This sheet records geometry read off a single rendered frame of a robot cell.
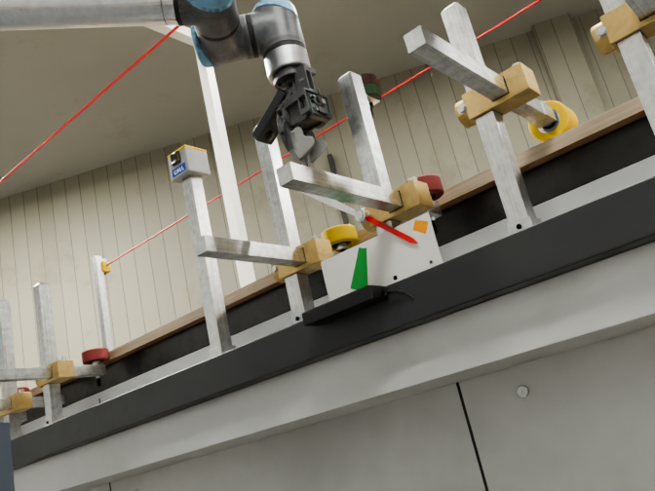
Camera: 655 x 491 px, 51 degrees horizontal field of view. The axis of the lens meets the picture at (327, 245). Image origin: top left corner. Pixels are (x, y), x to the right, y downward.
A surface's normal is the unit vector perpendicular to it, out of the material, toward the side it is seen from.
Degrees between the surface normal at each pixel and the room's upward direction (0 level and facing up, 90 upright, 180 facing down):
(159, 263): 90
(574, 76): 90
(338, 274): 90
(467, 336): 90
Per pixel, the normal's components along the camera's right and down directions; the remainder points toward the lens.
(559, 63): -0.22, -0.25
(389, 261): -0.64, -0.10
